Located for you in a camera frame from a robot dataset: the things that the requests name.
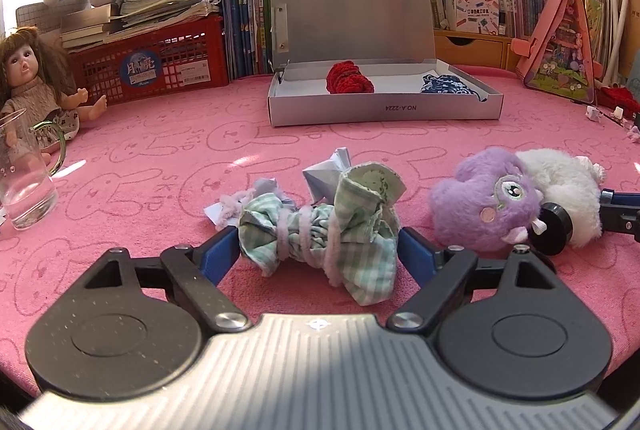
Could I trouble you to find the red crocheted piece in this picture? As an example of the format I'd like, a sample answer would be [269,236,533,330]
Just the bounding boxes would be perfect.
[326,59,375,94]

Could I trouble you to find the blue patterned cloth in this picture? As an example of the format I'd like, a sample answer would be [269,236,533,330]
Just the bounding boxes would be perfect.
[419,73,488,101]

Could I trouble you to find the clear glass mug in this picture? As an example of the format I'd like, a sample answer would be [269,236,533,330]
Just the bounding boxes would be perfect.
[0,109,67,231]

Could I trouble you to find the white paper scrap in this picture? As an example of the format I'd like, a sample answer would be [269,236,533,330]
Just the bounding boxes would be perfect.
[204,177,288,231]

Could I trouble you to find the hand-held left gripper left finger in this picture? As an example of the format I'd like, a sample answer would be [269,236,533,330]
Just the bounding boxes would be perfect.
[82,225,253,334]

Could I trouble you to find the grey grid board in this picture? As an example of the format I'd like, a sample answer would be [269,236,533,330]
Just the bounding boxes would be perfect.
[15,3,63,36]

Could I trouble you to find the red knitted item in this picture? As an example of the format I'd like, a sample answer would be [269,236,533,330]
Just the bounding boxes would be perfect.
[600,85,640,113]

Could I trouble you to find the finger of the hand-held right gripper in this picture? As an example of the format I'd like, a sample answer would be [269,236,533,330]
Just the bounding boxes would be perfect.
[600,189,640,242]

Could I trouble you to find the white printed carton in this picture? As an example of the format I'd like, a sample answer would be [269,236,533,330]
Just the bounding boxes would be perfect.
[445,0,501,36]

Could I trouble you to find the green checked cloth bundle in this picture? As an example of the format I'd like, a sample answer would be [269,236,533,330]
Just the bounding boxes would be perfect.
[239,163,407,306]

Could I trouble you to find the white cardboard box with lid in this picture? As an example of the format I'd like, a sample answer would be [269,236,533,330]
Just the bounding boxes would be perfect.
[267,0,503,127]

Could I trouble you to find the wooden drawer organizer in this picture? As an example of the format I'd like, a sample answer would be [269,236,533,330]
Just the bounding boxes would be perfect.
[434,29,521,71]

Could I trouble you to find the black tape roll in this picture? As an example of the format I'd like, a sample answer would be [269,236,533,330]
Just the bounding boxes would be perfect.
[530,203,573,256]

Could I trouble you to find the pink toy house case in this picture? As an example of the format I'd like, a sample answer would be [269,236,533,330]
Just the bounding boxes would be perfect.
[512,0,598,104]

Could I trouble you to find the brown-haired doll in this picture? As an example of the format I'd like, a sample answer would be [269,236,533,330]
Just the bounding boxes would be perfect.
[0,26,108,171]

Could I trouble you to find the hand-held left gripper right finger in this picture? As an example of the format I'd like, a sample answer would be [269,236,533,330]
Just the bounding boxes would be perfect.
[387,226,558,336]

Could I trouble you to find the white plastic tube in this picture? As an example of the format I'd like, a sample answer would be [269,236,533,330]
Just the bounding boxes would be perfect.
[600,0,636,86]

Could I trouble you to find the purple plush toy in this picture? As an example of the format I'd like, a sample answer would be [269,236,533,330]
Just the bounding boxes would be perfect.
[431,147,543,253]

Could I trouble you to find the white fluffy plush toy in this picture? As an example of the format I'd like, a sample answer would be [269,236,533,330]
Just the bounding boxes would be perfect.
[515,149,607,248]

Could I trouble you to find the pink rabbit-print cloth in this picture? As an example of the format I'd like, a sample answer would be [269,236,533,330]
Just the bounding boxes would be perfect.
[0,63,640,401]

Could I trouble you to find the large red plastic basket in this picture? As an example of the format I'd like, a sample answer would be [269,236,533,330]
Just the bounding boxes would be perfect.
[67,15,231,105]

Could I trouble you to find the row of blue books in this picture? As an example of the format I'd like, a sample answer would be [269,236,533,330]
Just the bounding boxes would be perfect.
[220,0,278,81]

